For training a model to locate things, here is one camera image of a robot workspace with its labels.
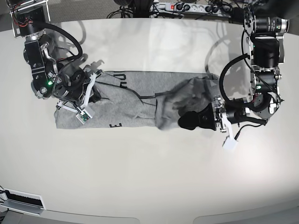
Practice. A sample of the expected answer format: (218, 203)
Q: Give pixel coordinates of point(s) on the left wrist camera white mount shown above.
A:
(230, 142)

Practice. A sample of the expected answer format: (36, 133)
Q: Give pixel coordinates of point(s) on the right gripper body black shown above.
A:
(74, 88)

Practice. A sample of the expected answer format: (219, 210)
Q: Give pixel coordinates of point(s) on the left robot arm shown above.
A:
(264, 24)

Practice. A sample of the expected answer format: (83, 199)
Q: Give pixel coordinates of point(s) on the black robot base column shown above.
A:
(142, 8)

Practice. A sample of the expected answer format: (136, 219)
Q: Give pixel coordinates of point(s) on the white power strip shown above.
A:
(181, 8)

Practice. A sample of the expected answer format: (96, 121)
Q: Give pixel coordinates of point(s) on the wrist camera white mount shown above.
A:
(230, 142)
(81, 108)

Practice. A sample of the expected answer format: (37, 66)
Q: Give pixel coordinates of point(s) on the grey t-shirt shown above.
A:
(142, 98)

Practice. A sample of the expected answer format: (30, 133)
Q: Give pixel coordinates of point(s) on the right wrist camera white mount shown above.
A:
(81, 108)

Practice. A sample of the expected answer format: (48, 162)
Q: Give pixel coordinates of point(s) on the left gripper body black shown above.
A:
(234, 115)

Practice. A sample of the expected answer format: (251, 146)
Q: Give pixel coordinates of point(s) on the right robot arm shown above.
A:
(52, 76)

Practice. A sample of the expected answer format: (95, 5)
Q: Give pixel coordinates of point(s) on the black power adapter box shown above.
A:
(237, 15)

